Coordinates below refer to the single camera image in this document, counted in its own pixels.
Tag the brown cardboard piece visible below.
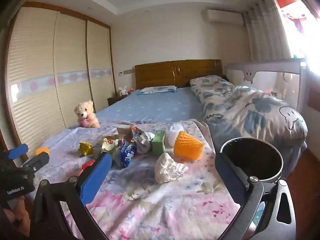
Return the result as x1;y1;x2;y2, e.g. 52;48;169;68
117;126;134;142

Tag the cream sliding door wardrobe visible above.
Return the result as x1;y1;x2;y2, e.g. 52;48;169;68
5;1;114;160

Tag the red white box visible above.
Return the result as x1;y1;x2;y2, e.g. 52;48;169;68
79;159;97;177

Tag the dark wooden nightstand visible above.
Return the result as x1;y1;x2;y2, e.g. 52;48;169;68
107;94;129;106

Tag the blue patterned pillow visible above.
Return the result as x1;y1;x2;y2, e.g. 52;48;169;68
137;85;177;95

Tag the white crumpled paper bag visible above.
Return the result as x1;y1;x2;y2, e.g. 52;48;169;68
154;152;189;184

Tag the bright window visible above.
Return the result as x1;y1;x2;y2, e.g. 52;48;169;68
275;0;320;75

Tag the blue snack packet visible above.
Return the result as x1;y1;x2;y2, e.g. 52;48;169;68
114;140;137;168

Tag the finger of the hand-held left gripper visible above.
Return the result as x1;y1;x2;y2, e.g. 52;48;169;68
2;143;29;160
22;152;50;173

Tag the white air conditioner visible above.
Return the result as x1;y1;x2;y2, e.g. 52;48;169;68
205;9;244;27

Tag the beige teddy bear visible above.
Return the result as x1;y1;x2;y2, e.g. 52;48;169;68
73;100;100;128

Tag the silver crumpled wrapper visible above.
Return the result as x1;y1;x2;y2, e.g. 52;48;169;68
130;125;156;154

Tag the blue bed sheet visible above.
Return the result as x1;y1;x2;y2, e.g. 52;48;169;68
67;86;210;130

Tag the white bin with dark inside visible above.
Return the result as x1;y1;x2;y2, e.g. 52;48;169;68
220;137;284;183

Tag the wooden dresser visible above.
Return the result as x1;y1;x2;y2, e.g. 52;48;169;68
307;71;320;113

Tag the grey curtain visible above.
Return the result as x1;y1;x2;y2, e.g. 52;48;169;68
244;0;292;62

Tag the large orange foam net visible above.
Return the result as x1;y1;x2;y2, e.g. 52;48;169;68
173;131;205;161

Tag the cartoon print snack packet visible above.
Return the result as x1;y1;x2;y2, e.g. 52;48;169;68
101;135;123;155

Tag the green carton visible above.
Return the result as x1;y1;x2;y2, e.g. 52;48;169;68
151;130;167;154

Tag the wooden bed headboard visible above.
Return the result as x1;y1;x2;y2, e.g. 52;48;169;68
134;59;222;90

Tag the pink floral blanket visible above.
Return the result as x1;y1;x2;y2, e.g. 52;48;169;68
32;119;253;240

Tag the white blue patterned quilt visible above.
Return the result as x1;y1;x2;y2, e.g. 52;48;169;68
189;75;308;153

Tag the yellow foil wrapper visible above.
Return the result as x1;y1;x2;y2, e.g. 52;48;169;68
78;142;94;157

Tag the grey mesh bed rail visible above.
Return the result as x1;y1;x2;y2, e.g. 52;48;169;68
225;59;309;115

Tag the person's left hand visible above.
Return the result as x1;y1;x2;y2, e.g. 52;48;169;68
4;195;31;230

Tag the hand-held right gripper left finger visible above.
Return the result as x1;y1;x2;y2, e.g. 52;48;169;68
29;152;113;240

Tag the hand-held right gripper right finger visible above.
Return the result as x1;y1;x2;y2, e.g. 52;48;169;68
214;152;298;240

